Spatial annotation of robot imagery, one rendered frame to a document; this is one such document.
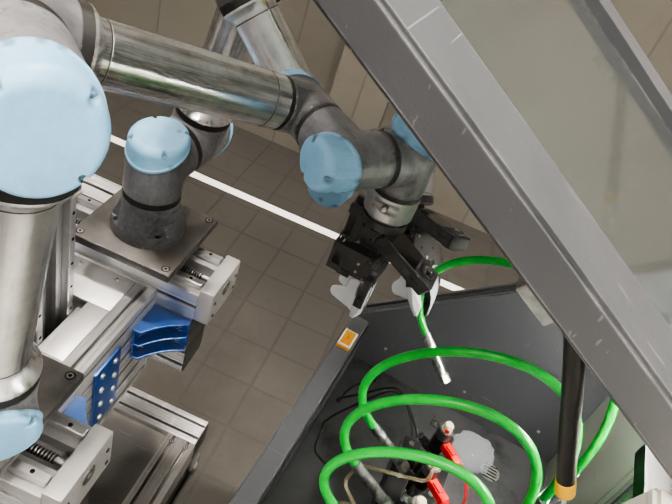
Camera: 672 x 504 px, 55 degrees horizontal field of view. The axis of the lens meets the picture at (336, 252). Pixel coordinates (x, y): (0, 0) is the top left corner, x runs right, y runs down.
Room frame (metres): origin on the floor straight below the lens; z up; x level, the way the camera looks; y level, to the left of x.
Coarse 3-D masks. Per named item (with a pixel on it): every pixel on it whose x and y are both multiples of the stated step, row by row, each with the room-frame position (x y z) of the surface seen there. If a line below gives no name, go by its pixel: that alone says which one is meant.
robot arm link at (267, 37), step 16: (224, 0) 0.95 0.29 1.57; (240, 0) 0.95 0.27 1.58; (256, 0) 0.96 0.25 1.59; (272, 0) 0.99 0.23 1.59; (224, 16) 0.96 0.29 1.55; (240, 16) 0.96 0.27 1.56; (256, 16) 0.96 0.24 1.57; (272, 16) 0.97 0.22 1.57; (240, 32) 0.96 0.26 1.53; (256, 32) 0.95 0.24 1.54; (272, 32) 0.96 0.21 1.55; (288, 32) 0.99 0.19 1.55; (256, 48) 0.95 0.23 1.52; (272, 48) 0.95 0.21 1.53; (288, 48) 0.97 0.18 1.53; (256, 64) 0.96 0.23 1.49; (272, 64) 0.95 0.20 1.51; (288, 64) 0.95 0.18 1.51; (304, 64) 0.98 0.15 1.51; (352, 192) 0.93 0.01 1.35
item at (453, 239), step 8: (416, 216) 0.95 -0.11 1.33; (424, 216) 0.94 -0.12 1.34; (432, 216) 0.96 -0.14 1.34; (416, 224) 0.94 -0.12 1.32; (424, 224) 0.93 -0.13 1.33; (432, 224) 0.93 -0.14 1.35; (440, 224) 0.93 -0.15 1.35; (448, 224) 0.95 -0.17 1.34; (432, 232) 0.92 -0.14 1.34; (440, 232) 0.91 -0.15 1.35; (448, 232) 0.90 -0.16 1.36; (456, 232) 0.90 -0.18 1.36; (440, 240) 0.90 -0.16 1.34; (448, 240) 0.89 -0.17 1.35; (456, 240) 0.89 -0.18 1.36; (464, 240) 0.90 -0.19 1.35; (448, 248) 0.88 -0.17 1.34; (456, 248) 0.89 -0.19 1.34; (464, 248) 0.90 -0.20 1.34
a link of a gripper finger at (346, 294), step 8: (352, 280) 0.77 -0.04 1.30; (360, 280) 0.77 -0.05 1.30; (336, 288) 0.77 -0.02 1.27; (344, 288) 0.77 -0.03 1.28; (352, 288) 0.77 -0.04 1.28; (336, 296) 0.77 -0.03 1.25; (344, 296) 0.77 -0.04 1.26; (352, 296) 0.77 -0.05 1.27; (344, 304) 0.77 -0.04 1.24; (352, 312) 0.76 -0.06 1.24; (360, 312) 0.77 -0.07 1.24
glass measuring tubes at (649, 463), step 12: (636, 456) 0.66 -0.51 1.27; (648, 456) 0.64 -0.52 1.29; (636, 468) 0.63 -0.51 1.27; (648, 468) 0.62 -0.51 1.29; (660, 468) 0.63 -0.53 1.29; (624, 480) 0.65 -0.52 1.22; (636, 480) 0.61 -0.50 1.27; (648, 480) 0.60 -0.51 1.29; (660, 480) 0.61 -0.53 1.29; (612, 492) 0.65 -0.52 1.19; (624, 492) 0.64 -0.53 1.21; (636, 492) 0.59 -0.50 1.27
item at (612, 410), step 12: (444, 264) 0.88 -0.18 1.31; (456, 264) 0.87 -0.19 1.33; (468, 264) 0.86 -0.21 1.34; (492, 264) 0.84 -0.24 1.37; (504, 264) 0.83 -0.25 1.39; (420, 312) 0.88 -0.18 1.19; (420, 324) 0.87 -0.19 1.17; (612, 408) 0.69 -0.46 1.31; (612, 420) 0.69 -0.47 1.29; (600, 432) 0.68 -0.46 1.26; (600, 444) 0.68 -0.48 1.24; (588, 456) 0.68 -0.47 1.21
